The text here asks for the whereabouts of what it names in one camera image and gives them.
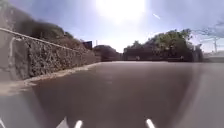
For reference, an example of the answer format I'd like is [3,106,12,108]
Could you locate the grey asphalt road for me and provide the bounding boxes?
[0,61,224,128]

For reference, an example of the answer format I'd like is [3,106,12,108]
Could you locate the dark green trees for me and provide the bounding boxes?
[123,28,204,63]

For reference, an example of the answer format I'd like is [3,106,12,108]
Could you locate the robot's own part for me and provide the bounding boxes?
[74,119,84,128]
[145,118,156,128]

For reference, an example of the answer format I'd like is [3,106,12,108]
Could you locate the stone retaining wall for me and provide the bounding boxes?
[0,27,102,83]

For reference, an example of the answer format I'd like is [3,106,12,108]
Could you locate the bushes above wall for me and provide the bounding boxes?
[13,18,88,52]

